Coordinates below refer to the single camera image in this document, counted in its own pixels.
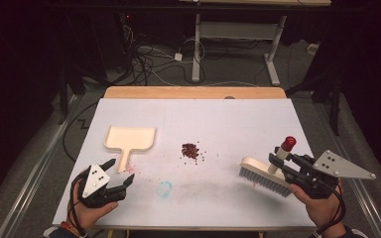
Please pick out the person's right hand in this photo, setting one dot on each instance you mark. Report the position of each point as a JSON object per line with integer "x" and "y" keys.
{"x": 317, "y": 208}

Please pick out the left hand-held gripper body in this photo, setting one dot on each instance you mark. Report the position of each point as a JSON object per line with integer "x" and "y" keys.
{"x": 94, "y": 185}

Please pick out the metal floor rail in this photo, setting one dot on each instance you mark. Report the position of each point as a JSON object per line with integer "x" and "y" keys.
{"x": 29, "y": 185}
{"x": 367, "y": 205}

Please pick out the white power strip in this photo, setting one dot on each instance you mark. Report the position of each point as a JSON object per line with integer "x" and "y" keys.
{"x": 312, "y": 49}

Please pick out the white desk frame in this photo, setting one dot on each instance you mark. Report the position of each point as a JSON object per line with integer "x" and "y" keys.
{"x": 238, "y": 30}

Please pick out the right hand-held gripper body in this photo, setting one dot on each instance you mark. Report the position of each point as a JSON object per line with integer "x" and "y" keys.
{"x": 324, "y": 172}

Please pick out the wooden table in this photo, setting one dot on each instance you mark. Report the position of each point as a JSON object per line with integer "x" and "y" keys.
{"x": 195, "y": 92}

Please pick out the person's left hand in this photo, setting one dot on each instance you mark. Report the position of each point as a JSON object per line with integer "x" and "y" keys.
{"x": 89, "y": 214}

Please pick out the black metal stand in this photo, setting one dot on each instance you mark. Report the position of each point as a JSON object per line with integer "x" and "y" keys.
{"x": 334, "y": 105}
{"x": 63, "y": 99}

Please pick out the white power adapter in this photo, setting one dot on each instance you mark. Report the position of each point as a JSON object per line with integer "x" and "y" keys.
{"x": 178, "y": 57}

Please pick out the white table cover board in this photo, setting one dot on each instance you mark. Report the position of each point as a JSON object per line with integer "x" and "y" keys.
{"x": 211, "y": 122}

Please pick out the pile of red crumbs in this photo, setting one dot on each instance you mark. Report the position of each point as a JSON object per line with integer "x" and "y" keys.
{"x": 190, "y": 150}

